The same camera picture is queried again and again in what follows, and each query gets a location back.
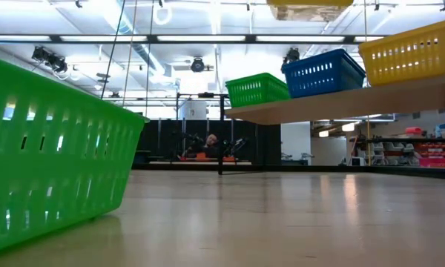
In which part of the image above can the green plastic slotted basket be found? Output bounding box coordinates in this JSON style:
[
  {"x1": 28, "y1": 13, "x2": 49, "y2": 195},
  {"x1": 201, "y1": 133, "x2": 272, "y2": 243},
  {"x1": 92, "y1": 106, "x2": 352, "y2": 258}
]
[
  {"x1": 0, "y1": 53, "x2": 151, "y2": 257},
  {"x1": 225, "y1": 72, "x2": 292, "y2": 109}
]

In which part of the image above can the yellow plastic slotted basket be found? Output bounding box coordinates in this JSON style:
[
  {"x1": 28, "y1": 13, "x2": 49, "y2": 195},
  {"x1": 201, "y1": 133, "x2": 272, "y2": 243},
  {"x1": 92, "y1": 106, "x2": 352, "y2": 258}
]
[
  {"x1": 357, "y1": 18, "x2": 445, "y2": 88},
  {"x1": 266, "y1": 0, "x2": 355, "y2": 22}
]

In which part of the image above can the wooden shelf with black legs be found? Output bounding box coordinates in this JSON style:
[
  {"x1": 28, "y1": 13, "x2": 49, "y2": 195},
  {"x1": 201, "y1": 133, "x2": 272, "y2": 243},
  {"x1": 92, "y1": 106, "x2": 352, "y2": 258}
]
[{"x1": 217, "y1": 72, "x2": 445, "y2": 182}]

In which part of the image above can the person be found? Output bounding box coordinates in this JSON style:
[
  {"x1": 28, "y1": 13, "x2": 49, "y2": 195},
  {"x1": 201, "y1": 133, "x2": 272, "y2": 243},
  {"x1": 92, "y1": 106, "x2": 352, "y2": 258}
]
[{"x1": 191, "y1": 133, "x2": 223, "y2": 161}]

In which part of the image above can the white cylindrical tank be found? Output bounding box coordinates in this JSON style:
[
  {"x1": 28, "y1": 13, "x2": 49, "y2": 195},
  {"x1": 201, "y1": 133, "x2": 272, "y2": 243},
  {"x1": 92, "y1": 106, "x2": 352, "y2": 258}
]
[{"x1": 179, "y1": 99, "x2": 208, "y2": 120}]

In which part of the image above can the round black ceiling spotlight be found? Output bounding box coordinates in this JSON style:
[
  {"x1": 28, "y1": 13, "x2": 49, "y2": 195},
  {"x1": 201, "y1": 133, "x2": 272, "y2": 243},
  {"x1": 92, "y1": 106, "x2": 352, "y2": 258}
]
[{"x1": 190, "y1": 56, "x2": 206, "y2": 73}]

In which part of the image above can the long overhead light bar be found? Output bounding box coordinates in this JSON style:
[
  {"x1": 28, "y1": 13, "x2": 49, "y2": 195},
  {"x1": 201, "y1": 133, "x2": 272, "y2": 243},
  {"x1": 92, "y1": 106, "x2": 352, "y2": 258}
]
[{"x1": 0, "y1": 33, "x2": 390, "y2": 45}]

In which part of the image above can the black ceiling spotlight cluster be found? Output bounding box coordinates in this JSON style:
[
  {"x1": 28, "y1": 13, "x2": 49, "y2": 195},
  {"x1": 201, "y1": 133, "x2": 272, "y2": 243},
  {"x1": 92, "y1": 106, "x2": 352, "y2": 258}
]
[{"x1": 31, "y1": 45, "x2": 70, "y2": 74}]

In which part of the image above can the rack of red bins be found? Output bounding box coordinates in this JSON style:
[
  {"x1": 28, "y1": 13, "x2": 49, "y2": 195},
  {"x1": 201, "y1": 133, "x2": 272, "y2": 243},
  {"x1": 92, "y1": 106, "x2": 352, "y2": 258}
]
[{"x1": 417, "y1": 142, "x2": 445, "y2": 168}]

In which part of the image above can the black background partition wall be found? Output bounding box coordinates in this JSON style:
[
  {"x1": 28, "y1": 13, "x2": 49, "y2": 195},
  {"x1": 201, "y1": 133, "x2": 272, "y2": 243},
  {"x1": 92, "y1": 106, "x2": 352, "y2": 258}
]
[{"x1": 132, "y1": 118, "x2": 283, "y2": 167}]

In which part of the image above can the background black gantry frame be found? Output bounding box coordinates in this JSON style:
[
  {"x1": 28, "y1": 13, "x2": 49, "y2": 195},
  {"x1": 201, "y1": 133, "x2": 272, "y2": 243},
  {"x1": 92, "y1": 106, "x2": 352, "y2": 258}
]
[{"x1": 175, "y1": 91, "x2": 231, "y2": 166}]

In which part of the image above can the thin black hanging cable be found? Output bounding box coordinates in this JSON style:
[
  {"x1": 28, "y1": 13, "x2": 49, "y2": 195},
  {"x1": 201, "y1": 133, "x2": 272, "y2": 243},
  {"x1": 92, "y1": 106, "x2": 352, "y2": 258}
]
[{"x1": 99, "y1": 0, "x2": 127, "y2": 101}]

